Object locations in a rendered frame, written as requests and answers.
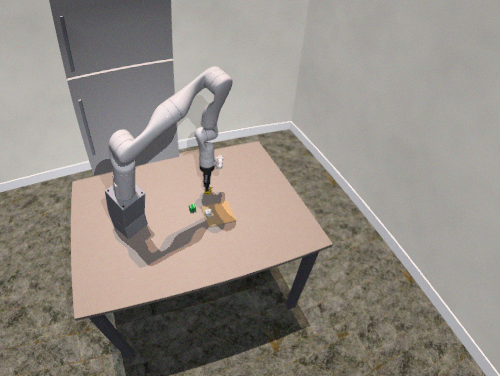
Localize orange flat mat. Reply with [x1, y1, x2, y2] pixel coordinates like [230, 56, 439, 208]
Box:
[201, 201, 237, 227]

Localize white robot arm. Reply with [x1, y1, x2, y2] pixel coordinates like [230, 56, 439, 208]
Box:
[109, 66, 233, 201]

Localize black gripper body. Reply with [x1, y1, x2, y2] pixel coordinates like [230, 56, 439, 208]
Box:
[199, 164, 215, 179]

